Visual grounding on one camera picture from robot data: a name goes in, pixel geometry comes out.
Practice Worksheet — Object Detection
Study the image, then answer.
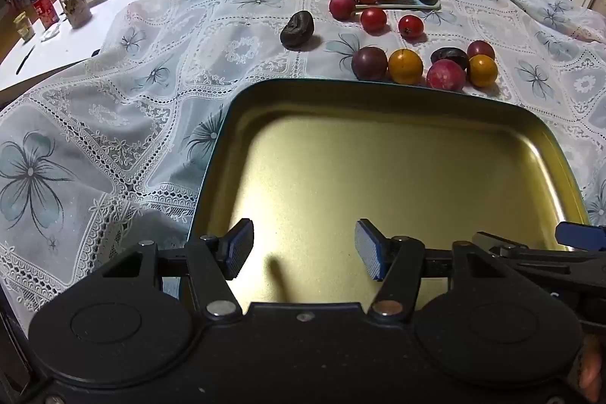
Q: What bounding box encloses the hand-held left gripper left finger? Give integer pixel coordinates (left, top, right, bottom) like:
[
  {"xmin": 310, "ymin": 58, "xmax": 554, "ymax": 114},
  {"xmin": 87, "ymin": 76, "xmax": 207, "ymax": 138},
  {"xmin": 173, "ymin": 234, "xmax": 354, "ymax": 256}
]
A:
[{"xmin": 97, "ymin": 218, "xmax": 255, "ymax": 320}]

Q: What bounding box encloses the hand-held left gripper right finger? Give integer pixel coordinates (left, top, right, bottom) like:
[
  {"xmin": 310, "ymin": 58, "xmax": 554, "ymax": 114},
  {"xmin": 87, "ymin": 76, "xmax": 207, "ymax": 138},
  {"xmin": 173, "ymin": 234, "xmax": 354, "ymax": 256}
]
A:
[{"xmin": 354, "ymin": 218, "xmax": 512, "ymax": 318}]

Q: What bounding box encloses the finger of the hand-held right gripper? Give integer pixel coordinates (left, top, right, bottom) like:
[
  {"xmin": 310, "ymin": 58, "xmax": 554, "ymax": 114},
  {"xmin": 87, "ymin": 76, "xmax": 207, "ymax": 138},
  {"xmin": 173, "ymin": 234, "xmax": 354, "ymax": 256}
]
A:
[
  {"xmin": 472, "ymin": 221, "xmax": 606, "ymax": 253},
  {"xmin": 490, "ymin": 247, "xmax": 606, "ymax": 322}
]

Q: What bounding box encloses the gold metal tray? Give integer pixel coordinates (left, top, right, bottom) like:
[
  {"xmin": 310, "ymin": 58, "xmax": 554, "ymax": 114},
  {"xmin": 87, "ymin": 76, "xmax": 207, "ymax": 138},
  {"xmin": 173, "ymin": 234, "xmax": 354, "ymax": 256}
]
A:
[{"xmin": 179, "ymin": 77, "xmax": 592, "ymax": 320}]

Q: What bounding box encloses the pink red radish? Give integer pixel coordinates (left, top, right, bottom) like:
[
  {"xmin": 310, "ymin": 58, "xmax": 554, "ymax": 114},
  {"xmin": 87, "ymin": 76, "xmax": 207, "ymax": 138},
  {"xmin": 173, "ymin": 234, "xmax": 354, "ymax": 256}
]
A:
[
  {"xmin": 426, "ymin": 59, "xmax": 467, "ymax": 92},
  {"xmin": 328, "ymin": 0, "xmax": 357, "ymax": 20}
]

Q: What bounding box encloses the person's right hand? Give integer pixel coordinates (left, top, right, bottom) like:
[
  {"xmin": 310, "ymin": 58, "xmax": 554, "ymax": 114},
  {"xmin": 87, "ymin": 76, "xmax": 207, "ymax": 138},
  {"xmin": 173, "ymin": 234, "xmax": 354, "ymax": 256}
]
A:
[{"xmin": 580, "ymin": 334, "xmax": 606, "ymax": 403}]

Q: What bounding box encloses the floral lace tablecloth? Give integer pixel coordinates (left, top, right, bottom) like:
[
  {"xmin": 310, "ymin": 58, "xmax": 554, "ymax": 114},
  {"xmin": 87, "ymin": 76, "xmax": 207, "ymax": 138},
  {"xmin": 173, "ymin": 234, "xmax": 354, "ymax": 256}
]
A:
[{"xmin": 0, "ymin": 0, "xmax": 606, "ymax": 338}]

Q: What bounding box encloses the small orange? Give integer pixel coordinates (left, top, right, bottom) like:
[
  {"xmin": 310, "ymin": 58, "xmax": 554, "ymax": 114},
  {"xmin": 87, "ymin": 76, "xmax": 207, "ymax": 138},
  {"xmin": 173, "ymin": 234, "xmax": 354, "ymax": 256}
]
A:
[
  {"xmin": 388, "ymin": 49, "xmax": 424, "ymax": 85},
  {"xmin": 468, "ymin": 54, "xmax": 499, "ymax": 88}
]

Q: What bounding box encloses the dark purple plum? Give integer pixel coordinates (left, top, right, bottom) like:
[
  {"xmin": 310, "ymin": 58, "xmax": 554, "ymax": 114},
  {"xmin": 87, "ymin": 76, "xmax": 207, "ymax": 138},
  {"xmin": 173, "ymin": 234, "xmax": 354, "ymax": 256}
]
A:
[{"xmin": 430, "ymin": 47, "xmax": 470, "ymax": 71}]

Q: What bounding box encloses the red plum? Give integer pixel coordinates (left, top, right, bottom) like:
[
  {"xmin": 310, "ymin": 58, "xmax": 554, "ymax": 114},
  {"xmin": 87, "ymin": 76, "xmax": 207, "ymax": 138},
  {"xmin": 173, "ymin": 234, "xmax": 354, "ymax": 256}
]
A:
[{"xmin": 467, "ymin": 40, "xmax": 496, "ymax": 61}]

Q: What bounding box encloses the dark wrinkled fruit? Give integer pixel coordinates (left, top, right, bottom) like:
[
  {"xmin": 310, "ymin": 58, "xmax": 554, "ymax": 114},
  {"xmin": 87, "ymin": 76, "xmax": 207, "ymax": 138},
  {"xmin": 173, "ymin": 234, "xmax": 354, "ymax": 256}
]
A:
[{"xmin": 280, "ymin": 11, "xmax": 315, "ymax": 50}]

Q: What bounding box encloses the black pen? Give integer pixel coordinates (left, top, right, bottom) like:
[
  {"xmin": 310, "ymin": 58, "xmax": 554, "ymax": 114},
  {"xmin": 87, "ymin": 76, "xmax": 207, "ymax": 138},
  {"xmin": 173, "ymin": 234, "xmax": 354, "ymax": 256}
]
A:
[{"xmin": 16, "ymin": 45, "xmax": 36, "ymax": 75}]

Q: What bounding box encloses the glass jar with dark lid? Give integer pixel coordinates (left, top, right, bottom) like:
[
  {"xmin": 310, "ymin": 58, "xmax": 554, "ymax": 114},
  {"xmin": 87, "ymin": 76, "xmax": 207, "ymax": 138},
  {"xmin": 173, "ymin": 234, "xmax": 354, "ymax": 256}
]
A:
[{"xmin": 59, "ymin": 0, "xmax": 93, "ymax": 29}]

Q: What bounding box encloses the red can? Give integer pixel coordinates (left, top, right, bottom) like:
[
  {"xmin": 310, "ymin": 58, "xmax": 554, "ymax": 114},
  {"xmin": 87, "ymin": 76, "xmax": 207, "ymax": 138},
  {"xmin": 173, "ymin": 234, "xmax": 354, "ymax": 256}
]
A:
[{"xmin": 31, "ymin": 0, "xmax": 61, "ymax": 30}]

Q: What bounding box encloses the small glass jar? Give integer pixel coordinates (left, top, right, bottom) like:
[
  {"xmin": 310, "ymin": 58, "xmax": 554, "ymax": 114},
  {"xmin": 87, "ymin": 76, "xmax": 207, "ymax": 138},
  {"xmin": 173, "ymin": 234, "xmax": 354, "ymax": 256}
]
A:
[{"xmin": 13, "ymin": 12, "xmax": 36, "ymax": 42}]

